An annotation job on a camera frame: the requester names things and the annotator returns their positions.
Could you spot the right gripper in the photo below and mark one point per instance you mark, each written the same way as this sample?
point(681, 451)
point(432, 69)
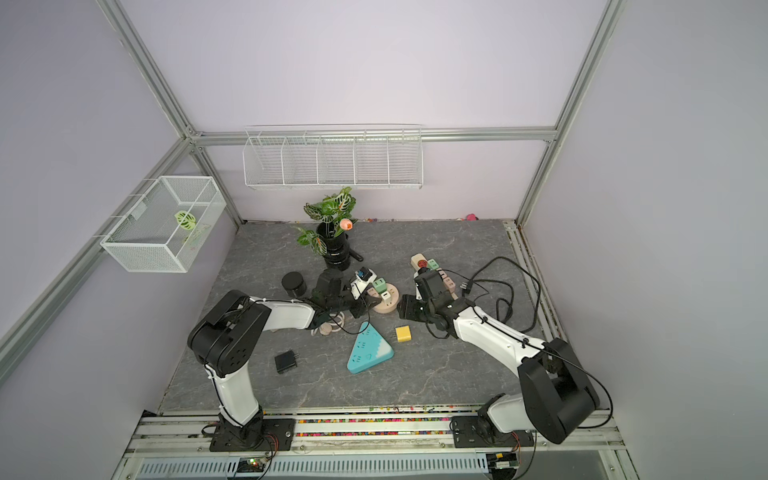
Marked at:
point(406, 306)

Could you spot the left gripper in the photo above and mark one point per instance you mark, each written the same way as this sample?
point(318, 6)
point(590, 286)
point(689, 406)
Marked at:
point(362, 305)

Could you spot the round pink power socket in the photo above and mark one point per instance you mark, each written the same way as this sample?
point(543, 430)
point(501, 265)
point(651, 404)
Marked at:
point(389, 304)

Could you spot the yellow charger plug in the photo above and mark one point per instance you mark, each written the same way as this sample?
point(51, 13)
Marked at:
point(403, 334)

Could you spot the teal triangular power socket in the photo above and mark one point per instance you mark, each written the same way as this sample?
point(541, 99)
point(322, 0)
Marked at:
point(370, 349)

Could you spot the black charger plug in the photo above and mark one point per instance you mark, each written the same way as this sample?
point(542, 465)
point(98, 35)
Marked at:
point(285, 361)

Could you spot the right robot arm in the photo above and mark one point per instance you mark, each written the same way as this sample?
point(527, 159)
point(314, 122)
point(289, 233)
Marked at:
point(556, 393)

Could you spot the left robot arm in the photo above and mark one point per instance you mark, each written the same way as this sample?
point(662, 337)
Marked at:
point(225, 339)

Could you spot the green charger on round socket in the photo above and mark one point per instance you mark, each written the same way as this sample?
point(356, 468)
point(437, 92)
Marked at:
point(380, 285)

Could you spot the cream power strip red outlets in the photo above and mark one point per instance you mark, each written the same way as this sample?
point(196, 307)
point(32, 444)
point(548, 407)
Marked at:
point(420, 264)

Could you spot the black plant pot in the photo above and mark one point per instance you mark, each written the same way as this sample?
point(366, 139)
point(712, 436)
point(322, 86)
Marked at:
point(338, 253)

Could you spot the black cylinder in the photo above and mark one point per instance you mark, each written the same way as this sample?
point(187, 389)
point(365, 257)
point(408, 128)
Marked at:
point(294, 284)

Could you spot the artificial green leaf plant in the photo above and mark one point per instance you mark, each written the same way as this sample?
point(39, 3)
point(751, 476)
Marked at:
point(334, 215)

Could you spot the green leaf in small basket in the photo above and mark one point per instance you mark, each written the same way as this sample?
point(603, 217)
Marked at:
point(186, 220)

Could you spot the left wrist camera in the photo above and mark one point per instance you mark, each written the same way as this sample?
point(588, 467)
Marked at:
point(361, 281)

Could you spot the aluminium rail frame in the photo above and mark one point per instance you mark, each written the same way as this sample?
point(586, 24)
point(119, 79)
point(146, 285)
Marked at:
point(411, 442)

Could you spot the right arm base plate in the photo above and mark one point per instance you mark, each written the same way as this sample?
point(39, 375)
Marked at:
point(476, 432)

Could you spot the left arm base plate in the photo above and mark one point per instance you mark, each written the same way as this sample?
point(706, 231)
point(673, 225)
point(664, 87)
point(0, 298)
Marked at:
point(263, 435)

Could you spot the wide white wire basket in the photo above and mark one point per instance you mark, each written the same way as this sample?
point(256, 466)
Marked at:
point(362, 156)

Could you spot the small white wire basket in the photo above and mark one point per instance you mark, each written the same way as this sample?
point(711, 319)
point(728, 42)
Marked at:
point(147, 239)

